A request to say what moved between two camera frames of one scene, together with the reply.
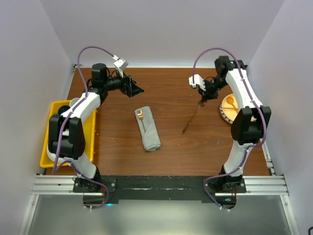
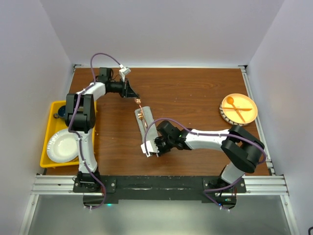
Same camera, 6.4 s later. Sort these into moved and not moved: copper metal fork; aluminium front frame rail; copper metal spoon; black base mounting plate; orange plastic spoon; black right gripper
Moved: black right gripper; copper metal spoon
Not moved: copper metal fork; aluminium front frame rail; orange plastic spoon; black base mounting plate
